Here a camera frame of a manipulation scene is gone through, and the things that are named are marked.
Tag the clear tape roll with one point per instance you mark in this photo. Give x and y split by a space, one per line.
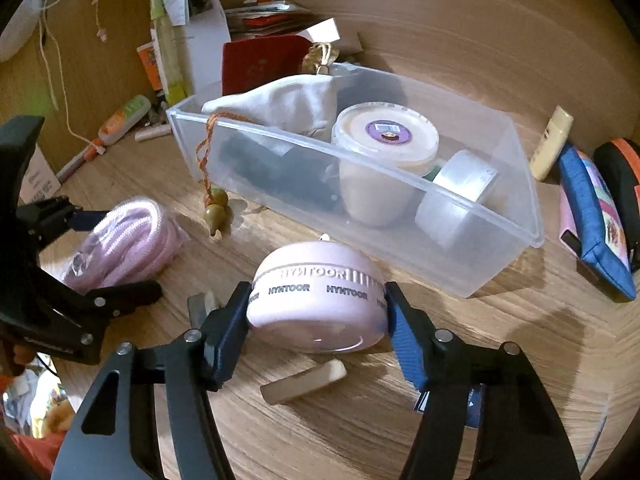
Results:
441 215

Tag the pink round Hyntoor case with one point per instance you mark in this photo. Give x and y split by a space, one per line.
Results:
318 297

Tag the blue patchwork pencil pouch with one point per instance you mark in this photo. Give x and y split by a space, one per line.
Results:
599 229

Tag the small white box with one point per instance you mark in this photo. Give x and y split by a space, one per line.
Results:
340 35

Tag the clear plastic storage bin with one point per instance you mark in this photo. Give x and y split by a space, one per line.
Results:
297 176

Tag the cream small tube bottle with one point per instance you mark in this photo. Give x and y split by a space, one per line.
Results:
551 143

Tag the white cloth pouch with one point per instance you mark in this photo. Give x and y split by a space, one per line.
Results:
302 104

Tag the red booklet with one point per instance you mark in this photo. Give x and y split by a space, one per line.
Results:
249 63

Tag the stack of books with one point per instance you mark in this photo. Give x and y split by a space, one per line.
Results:
260 18

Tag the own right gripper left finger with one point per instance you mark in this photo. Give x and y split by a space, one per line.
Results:
114 433

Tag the white lidded tub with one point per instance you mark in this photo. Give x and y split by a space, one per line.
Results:
388 135

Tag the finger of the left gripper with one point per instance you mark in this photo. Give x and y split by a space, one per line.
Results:
81 220
121 300

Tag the white curled paper sheet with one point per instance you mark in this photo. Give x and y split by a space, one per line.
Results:
201 31

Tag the yellow green spray bottle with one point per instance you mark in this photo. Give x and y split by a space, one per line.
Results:
166 54

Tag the black orange zip case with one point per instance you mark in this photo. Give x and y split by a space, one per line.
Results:
618 163

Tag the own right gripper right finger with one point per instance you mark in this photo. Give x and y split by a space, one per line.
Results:
519 432

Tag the pink lip balm stick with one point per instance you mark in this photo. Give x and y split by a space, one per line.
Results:
153 132

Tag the red white marker pen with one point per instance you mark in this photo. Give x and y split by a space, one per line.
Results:
93 150

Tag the grey beige eraser block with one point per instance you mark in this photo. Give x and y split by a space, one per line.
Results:
199 307

